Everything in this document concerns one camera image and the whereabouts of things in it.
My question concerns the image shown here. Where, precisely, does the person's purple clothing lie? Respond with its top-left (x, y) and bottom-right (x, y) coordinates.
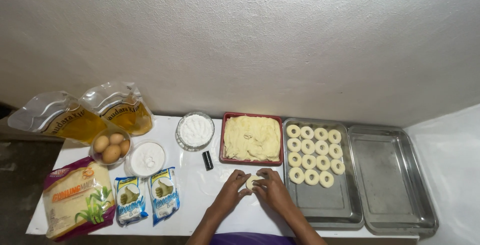
top-left (210, 232), bottom-right (297, 245)

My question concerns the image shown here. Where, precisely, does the clear round plastic container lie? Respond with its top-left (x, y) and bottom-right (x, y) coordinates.
top-left (125, 140), bottom-right (167, 178)

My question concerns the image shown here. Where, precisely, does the group of dough rings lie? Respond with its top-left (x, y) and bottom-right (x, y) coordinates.
top-left (286, 124), bottom-right (346, 189)

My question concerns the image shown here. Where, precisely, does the person's right hand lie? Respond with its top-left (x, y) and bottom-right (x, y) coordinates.
top-left (252, 168), bottom-right (297, 214)

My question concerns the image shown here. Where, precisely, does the blue white packet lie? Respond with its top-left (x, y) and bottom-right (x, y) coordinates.
top-left (148, 167), bottom-right (181, 226)
top-left (113, 176), bottom-right (149, 227)

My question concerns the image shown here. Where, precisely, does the clear plastic egg bowl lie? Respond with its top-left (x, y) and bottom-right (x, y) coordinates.
top-left (90, 128), bottom-right (133, 166)

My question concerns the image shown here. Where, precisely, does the small black cylinder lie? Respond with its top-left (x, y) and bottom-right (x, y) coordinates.
top-left (202, 150), bottom-right (214, 171)

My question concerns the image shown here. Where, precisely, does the clear cooking oil pouch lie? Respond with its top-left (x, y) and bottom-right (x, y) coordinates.
top-left (7, 91), bottom-right (109, 146)
top-left (80, 81), bottom-right (155, 137)

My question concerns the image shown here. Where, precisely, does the purple sugar bag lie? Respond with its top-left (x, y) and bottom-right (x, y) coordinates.
top-left (42, 156), bottom-right (117, 242)

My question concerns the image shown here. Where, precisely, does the white powder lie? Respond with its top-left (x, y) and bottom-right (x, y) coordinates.
top-left (130, 142), bottom-right (166, 176)

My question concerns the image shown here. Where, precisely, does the steel baking tray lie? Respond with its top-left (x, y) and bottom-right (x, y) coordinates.
top-left (282, 117), bottom-right (364, 229)
top-left (348, 125), bottom-right (439, 235)

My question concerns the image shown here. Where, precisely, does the person's left hand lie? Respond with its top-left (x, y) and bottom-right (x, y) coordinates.
top-left (211, 169), bottom-right (254, 216)

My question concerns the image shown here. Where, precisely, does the white flour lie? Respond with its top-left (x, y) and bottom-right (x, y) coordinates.
top-left (179, 114), bottom-right (213, 147)

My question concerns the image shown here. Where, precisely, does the yellow dough mass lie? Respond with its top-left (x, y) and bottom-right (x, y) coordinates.
top-left (223, 115), bottom-right (282, 162)

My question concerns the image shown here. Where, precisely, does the red rectangular tray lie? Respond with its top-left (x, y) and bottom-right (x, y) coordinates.
top-left (219, 112), bottom-right (284, 166)

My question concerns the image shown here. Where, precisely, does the glass bowl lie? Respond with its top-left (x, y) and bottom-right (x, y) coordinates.
top-left (176, 111), bottom-right (215, 152)

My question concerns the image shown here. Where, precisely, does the small round dough piece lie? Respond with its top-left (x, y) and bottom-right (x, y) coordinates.
top-left (245, 175), bottom-right (263, 191)

